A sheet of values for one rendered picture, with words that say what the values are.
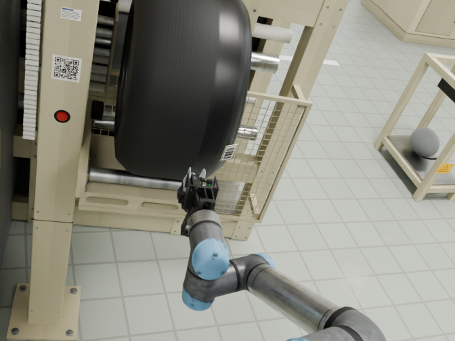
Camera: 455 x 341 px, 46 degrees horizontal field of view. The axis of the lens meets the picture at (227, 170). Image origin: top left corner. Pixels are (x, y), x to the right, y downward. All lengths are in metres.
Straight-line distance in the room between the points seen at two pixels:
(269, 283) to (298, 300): 0.10
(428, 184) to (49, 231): 2.55
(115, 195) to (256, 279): 0.65
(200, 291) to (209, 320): 1.34
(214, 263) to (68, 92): 0.72
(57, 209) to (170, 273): 0.92
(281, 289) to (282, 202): 2.12
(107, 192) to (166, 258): 1.06
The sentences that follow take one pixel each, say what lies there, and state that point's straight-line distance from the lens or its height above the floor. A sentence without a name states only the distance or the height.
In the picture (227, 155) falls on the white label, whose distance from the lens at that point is 1.46.
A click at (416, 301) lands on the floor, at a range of 3.12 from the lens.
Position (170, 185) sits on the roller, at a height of 0.91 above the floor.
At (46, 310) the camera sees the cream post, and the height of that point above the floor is 0.11.
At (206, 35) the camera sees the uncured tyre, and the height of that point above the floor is 1.43.
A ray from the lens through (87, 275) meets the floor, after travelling 2.56.
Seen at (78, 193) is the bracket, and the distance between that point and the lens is 1.65.
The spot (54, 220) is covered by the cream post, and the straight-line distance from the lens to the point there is 1.91.
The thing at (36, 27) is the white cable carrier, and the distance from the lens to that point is 1.50.
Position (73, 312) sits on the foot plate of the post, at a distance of 2.42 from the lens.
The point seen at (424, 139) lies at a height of 0.29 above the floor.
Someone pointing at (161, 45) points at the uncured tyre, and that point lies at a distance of 1.34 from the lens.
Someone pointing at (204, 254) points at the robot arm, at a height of 1.21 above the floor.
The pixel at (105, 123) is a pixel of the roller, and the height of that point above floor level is 0.91.
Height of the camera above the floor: 2.00
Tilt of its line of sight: 37 degrees down
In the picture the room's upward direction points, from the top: 19 degrees clockwise
